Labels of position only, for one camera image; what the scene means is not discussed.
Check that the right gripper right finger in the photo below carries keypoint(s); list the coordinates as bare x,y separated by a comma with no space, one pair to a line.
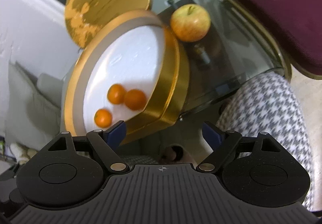
226,147

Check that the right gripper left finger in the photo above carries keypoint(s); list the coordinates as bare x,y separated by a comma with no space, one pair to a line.
102,145

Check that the orange mandarin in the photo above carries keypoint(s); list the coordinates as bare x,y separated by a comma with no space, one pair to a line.
135,99
103,118
116,94

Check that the orange mandarin in box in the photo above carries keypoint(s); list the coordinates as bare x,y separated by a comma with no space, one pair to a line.
103,118

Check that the houndstooth trouser right leg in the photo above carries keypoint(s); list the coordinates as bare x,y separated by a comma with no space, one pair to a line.
266,103

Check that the grey sofa seat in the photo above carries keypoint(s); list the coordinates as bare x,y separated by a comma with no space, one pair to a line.
51,88

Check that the grey sofa cushion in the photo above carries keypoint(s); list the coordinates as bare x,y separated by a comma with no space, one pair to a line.
32,120

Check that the beige crumpled cloth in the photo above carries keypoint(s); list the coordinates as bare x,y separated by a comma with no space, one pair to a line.
21,153

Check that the gold round gift box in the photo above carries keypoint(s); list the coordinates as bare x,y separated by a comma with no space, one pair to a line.
137,51

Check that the yellow red apple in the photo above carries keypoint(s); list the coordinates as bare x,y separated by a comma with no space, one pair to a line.
190,23

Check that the maroon padded chair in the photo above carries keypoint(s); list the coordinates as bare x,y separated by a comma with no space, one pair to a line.
296,25

